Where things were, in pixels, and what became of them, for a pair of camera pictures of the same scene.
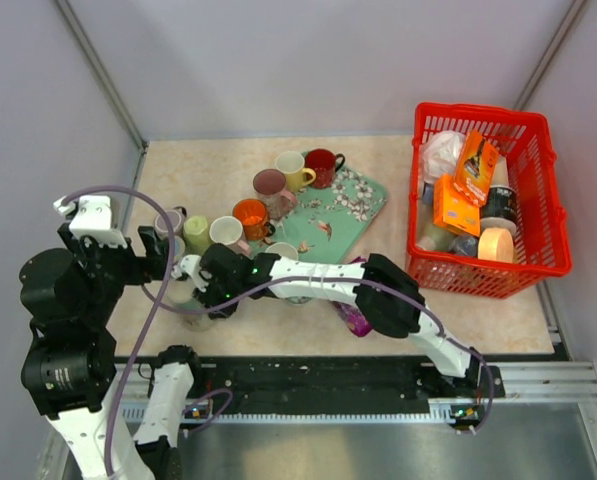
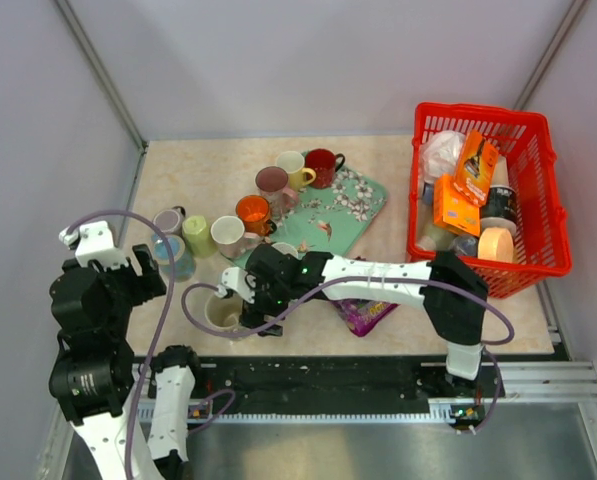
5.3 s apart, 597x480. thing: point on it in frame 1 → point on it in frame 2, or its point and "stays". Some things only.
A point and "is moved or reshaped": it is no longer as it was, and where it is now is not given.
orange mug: (253, 215) stays
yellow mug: (296, 176) stays
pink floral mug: (269, 185) stays
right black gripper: (208, 297) → (255, 314)
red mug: (325, 163) stays
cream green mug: (180, 295) is moved or reshaped
